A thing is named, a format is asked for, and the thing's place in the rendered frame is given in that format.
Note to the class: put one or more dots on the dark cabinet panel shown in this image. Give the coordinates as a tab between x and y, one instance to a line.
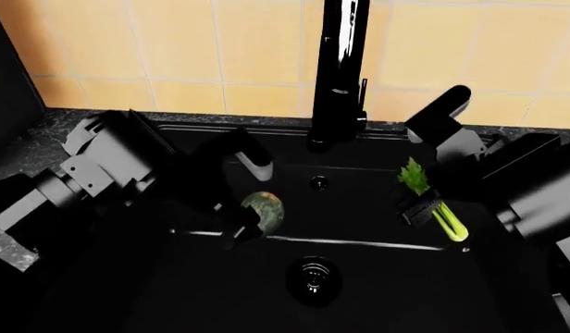
7	86

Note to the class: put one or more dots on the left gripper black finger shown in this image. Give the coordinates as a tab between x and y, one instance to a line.
241	145
239	225

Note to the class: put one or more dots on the green celery stalk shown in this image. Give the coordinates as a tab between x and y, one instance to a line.
451	225

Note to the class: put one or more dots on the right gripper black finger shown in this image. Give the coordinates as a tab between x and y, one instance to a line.
419	209
444	118

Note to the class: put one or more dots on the glossy black faucet spout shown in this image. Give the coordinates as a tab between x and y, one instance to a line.
338	69

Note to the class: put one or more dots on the black sink basin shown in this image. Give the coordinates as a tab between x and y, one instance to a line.
387	277

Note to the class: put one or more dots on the thin black faucet lever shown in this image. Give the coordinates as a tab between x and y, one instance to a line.
363	100

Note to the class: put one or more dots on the round mottled green fruit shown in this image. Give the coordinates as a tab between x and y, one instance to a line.
268	211

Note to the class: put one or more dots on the small round overflow hole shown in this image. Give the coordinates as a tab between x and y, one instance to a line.
319	182

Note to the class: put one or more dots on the glossy black sink drain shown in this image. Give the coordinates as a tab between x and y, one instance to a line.
315	281

